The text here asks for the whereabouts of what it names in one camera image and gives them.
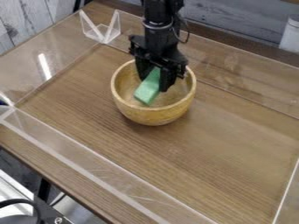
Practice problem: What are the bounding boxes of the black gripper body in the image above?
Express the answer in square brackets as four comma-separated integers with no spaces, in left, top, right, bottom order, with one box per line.
[128,26,188,78]

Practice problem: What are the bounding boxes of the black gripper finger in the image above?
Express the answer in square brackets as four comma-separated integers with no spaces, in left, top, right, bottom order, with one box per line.
[135,57,154,81]
[159,66,176,92]

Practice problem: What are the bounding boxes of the green rectangular block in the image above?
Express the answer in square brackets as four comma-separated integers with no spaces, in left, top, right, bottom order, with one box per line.
[134,67,160,105]

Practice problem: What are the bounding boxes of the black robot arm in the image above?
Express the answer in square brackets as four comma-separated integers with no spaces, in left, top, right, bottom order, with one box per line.
[128,0,188,92]

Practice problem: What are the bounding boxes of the brown wooden bowl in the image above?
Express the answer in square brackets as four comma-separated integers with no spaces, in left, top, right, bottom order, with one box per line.
[110,59,196,126]

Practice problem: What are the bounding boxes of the white cylindrical container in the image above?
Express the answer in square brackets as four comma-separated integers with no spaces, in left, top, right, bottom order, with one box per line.
[279,14,299,54]

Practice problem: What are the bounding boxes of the black table leg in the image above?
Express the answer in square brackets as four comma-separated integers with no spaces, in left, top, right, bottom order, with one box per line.
[37,178,52,201]

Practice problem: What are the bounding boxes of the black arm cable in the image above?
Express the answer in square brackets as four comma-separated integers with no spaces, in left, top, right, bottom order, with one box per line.
[171,16,192,45]

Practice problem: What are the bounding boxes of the clear acrylic corner bracket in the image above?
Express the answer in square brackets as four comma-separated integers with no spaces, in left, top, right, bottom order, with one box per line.
[79,10,120,45]

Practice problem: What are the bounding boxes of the clear acrylic tray wall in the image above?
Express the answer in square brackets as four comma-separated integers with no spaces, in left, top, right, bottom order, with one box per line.
[0,3,299,224]

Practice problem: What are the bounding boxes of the black cable loop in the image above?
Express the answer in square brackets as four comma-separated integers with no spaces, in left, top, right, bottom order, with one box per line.
[0,199,43,224]

